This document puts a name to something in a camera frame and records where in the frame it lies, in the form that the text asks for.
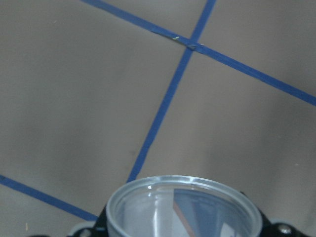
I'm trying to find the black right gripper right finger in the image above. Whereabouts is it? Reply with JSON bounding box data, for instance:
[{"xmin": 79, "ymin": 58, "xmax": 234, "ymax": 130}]
[{"xmin": 259, "ymin": 210, "xmax": 308, "ymax": 237}]

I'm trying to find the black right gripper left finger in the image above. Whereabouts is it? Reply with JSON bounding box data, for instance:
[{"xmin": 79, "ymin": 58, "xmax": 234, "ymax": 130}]
[{"xmin": 70, "ymin": 205, "xmax": 109, "ymax": 237}]

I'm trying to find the tennis ball can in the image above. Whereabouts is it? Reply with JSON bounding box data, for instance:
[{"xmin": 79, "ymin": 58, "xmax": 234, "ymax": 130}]
[{"xmin": 106, "ymin": 175, "xmax": 263, "ymax": 237}]

